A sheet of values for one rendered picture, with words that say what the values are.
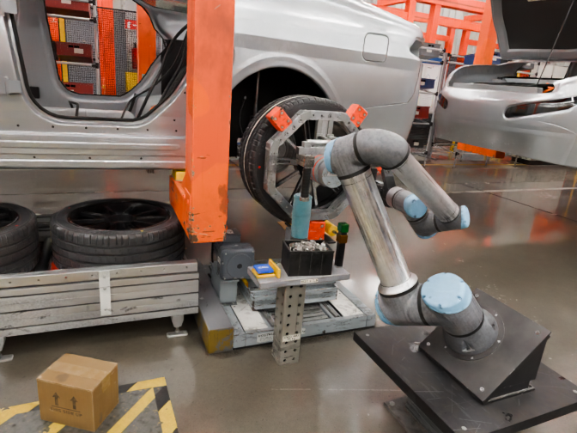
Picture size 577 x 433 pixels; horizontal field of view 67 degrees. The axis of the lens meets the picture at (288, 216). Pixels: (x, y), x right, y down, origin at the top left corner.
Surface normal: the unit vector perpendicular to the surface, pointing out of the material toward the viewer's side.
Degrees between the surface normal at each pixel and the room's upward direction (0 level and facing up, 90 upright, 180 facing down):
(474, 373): 43
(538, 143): 104
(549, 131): 91
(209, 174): 90
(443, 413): 0
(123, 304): 90
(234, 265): 90
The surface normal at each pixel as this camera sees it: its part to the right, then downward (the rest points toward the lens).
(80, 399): -0.19, 0.28
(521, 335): -0.56, -0.67
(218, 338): 0.38, 0.31
